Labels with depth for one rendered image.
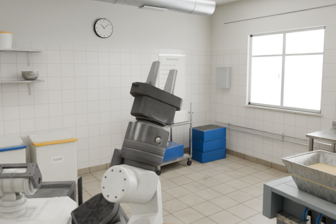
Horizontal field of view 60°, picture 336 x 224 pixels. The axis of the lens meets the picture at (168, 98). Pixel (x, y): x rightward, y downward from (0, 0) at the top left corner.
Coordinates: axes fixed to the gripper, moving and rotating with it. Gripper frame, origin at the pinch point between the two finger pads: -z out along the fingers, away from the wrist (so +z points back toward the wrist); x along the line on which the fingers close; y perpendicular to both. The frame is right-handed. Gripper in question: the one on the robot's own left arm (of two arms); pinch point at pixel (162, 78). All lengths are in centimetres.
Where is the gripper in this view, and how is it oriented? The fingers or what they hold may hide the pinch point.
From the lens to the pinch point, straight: 63.4
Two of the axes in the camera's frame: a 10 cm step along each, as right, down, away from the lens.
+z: -2.4, 9.4, -2.3
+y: -5.9, 0.5, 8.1
